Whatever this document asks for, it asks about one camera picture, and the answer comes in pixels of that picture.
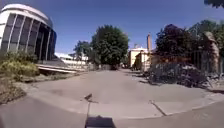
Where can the large green tree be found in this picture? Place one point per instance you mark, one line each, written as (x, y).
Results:
(110, 45)

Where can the grey asphalt road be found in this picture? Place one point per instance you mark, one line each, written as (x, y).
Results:
(113, 85)

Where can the cream building with brick chimney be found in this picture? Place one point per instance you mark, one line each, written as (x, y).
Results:
(145, 60)

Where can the small green tree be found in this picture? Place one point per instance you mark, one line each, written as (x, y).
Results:
(81, 49)

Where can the pale stone kerb strip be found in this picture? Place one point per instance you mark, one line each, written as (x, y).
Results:
(133, 108)

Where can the dark red-leaved tree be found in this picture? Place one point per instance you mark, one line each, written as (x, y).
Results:
(171, 41)

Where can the row of parked bicycles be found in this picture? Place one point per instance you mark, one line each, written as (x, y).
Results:
(176, 75)

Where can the round glass-fronted building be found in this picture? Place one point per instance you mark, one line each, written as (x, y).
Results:
(23, 30)

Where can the green bushes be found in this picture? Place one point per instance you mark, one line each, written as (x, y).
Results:
(16, 67)

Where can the metal fence with stone pillar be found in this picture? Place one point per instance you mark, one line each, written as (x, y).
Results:
(213, 56)

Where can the group of green trees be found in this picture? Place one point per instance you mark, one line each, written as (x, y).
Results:
(208, 27)

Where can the brown dirt patch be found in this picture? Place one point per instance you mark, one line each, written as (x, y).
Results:
(8, 90)

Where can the low concrete ramp wall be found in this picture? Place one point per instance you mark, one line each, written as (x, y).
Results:
(55, 68)

